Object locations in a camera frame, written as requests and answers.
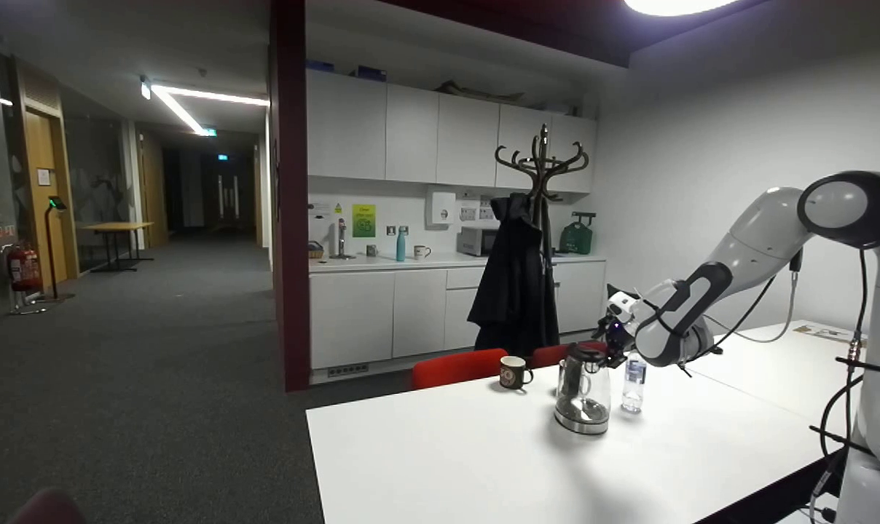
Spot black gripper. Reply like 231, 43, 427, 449
596, 317, 634, 368

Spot glass electric kettle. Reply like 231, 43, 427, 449
553, 348, 612, 438

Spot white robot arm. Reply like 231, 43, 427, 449
599, 171, 880, 368

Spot clear plastic water bottle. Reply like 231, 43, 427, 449
620, 358, 646, 413

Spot red chair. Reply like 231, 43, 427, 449
529, 343, 567, 368
411, 350, 504, 390

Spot black hanging coat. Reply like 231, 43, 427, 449
469, 193, 560, 362

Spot green bag on counter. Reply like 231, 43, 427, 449
560, 212, 593, 256

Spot dark ceramic mug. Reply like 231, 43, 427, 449
499, 355, 534, 390

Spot microwave oven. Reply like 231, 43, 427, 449
456, 227, 494, 256

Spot wooden coat stand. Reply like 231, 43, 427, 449
494, 126, 592, 253

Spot blue bottle on counter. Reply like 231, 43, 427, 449
394, 227, 408, 262

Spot white lower kitchen cabinets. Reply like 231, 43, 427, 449
305, 253, 609, 374

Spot white kitchen cabinets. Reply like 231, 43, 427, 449
305, 74, 596, 190
305, 253, 609, 374

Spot round ceiling lamp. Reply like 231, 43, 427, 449
622, 0, 738, 19

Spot white upper kitchen cabinets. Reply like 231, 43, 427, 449
305, 74, 596, 190

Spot wooden hallway table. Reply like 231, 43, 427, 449
82, 221, 149, 272

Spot red fire extinguisher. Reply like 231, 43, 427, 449
9, 244, 44, 292

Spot green wall poster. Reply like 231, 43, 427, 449
353, 205, 375, 238

